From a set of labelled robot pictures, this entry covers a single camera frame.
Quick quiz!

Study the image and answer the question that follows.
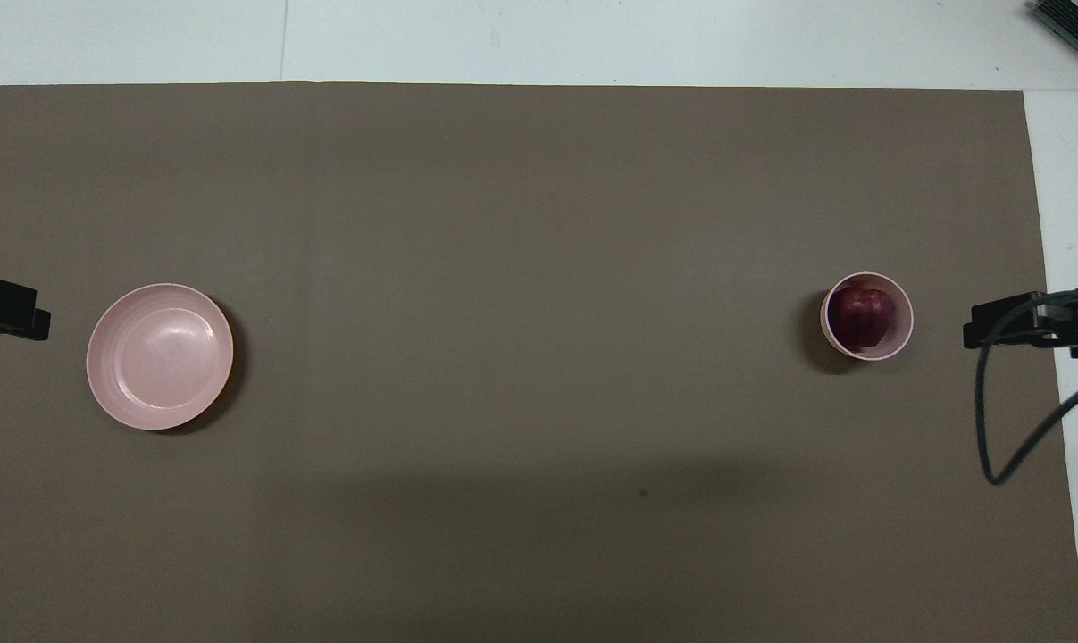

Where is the dark red apple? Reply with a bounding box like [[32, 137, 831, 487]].
[[838, 286, 895, 350]]

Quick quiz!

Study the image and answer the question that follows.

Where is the pink bowl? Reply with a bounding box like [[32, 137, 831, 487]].
[[820, 272, 915, 363]]

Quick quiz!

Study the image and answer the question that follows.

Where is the pink plate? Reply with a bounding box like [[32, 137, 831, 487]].
[[86, 283, 234, 431]]

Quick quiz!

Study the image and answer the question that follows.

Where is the brown table mat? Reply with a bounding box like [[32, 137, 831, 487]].
[[0, 82, 1078, 643]]

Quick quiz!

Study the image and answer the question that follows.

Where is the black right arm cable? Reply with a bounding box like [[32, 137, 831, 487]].
[[975, 284, 1078, 487]]

